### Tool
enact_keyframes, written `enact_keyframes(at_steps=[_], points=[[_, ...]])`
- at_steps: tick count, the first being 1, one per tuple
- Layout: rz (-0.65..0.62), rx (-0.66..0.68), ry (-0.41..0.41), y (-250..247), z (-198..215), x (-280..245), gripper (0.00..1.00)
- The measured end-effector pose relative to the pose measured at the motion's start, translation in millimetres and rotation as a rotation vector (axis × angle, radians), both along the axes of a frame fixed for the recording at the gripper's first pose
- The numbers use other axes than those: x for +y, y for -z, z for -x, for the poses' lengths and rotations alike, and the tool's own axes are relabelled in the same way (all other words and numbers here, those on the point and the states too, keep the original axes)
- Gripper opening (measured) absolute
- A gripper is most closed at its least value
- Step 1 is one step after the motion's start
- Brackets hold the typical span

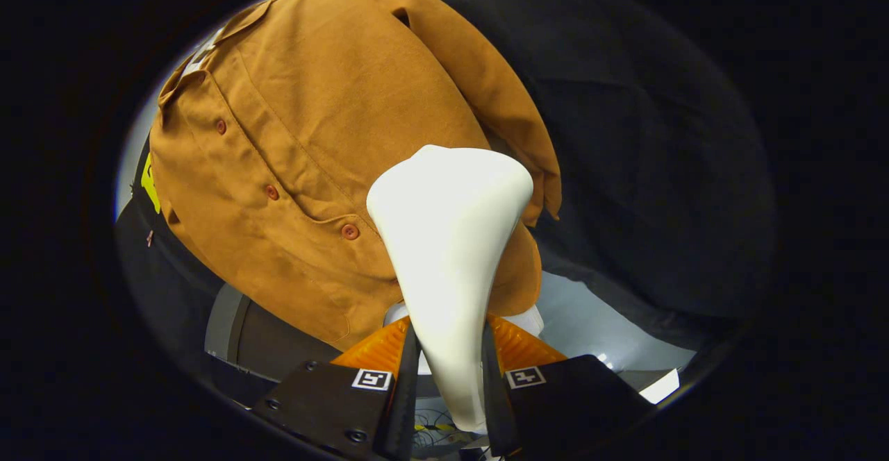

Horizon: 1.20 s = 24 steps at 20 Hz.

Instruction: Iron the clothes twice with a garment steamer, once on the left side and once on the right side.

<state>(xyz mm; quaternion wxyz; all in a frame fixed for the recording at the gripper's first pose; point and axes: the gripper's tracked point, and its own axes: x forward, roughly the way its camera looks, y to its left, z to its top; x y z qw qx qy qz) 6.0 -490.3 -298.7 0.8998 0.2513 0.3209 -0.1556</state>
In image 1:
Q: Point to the orange button-up shirt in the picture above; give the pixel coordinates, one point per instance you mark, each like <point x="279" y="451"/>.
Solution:
<point x="312" y="135"/>

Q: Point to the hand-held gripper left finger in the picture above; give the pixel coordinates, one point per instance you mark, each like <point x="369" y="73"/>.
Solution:
<point x="403" y="412"/>

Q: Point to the white garment steamer head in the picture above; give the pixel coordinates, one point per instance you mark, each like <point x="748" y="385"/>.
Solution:
<point x="451" y="239"/>

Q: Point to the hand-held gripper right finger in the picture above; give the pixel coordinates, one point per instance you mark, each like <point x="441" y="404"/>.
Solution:
<point x="496" y="412"/>

